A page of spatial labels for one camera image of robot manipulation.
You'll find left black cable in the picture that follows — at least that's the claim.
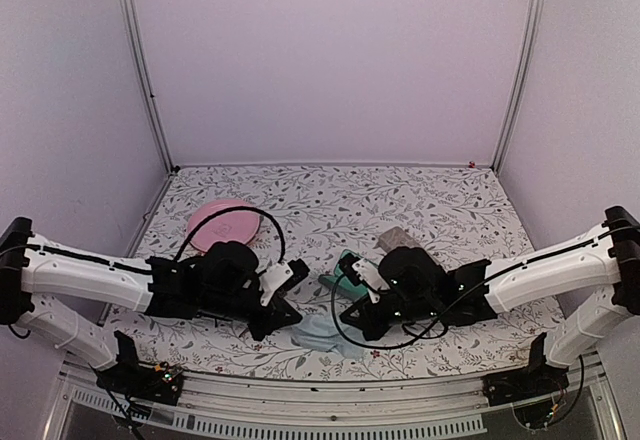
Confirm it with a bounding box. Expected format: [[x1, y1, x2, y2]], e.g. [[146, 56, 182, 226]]
[[174, 205, 286, 266]]

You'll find right black cable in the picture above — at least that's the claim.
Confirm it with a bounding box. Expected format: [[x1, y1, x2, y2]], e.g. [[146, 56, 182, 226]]
[[330, 274, 481, 351]]

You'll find grey glasses case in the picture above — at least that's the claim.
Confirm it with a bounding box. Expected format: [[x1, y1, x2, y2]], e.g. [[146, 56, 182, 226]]
[[375, 226, 420, 253]]

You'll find small blue cleaning cloth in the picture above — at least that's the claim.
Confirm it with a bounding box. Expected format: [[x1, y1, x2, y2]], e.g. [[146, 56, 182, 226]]
[[291, 314, 364, 359]]

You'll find pink plate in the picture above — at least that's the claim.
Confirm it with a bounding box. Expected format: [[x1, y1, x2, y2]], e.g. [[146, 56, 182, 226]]
[[186, 198, 261, 252]]

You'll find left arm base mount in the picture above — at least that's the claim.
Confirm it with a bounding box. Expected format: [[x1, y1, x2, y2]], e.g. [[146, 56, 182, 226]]
[[96, 331, 184, 406]]

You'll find right aluminium frame post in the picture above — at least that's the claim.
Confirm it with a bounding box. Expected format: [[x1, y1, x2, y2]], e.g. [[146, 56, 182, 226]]
[[491, 0, 544, 176]]

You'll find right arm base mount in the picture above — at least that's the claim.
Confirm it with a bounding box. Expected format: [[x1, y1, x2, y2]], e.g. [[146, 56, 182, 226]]
[[482, 333, 569, 430]]

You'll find aluminium frame post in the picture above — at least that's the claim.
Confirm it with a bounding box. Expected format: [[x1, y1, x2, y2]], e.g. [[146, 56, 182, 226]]
[[491, 0, 544, 176], [119, 0, 174, 174]]

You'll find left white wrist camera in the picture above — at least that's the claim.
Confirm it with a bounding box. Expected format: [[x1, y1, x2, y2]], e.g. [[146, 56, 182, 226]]
[[258, 259, 310, 307]]

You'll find blue glasses case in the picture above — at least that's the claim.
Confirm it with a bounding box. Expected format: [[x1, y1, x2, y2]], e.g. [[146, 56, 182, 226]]
[[318, 262, 367, 301]]

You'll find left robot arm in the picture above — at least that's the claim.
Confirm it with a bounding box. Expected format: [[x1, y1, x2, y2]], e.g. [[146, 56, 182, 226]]
[[1, 217, 309, 394]]

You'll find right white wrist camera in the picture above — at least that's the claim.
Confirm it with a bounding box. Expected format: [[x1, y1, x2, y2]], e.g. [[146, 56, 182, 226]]
[[338, 253, 384, 293]]

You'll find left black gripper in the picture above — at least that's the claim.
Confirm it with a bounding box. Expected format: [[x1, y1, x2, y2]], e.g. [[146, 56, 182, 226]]
[[200, 286, 302, 342]]

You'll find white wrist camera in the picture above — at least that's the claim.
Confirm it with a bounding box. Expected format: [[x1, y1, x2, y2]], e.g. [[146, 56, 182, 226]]
[[338, 253, 384, 293], [258, 259, 310, 307]]

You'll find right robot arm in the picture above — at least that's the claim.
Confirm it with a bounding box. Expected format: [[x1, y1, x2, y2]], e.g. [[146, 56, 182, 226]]
[[339, 206, 639, 396]]

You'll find front aluminium rail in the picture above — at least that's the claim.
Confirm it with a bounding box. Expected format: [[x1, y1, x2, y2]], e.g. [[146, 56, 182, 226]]
[[41, 340, 631, 439]]

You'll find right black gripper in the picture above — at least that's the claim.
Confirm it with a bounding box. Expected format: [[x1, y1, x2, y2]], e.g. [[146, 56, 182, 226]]
[[340, 291, 438, 341]]

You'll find left aluminium frame post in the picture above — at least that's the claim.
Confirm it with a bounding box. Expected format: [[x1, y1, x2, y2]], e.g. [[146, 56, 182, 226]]
[[119, 0, 174, 174]]

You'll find black cable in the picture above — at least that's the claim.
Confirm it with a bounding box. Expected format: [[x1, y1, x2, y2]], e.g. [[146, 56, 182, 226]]
[[330, 274, 481, 351], [174, 205, 286, 266]]

